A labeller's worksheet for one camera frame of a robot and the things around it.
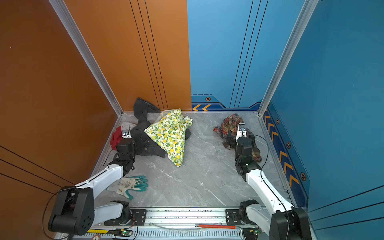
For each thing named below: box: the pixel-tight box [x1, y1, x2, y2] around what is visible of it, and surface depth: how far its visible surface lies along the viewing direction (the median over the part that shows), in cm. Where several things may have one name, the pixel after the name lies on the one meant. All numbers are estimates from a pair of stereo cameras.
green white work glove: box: [106, 175, 149, 200], surface depth 84 cm
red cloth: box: [110, 126, 123, 151], surface depth 100 cm
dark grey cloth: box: [130, 97, 192, 158], surface depth 95 cm
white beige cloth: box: [121, 118, 139, 132], surface depth 102 cm
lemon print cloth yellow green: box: [144, 109, 193, 167], surface depth 93 cm
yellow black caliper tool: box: [87, 228, 133, 237], surface depth 71 cm
